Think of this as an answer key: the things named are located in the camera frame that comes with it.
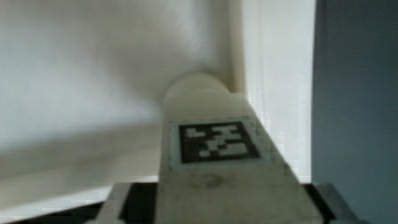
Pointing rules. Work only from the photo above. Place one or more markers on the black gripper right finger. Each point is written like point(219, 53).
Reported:
point(331, 204)

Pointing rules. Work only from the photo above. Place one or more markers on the white table leg with tag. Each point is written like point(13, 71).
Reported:
point(227, 182)

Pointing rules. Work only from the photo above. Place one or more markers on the white square tabletop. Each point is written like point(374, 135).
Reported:
point(93, 53)

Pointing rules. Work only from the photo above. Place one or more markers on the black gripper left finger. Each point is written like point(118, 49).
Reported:
point(129, 206)

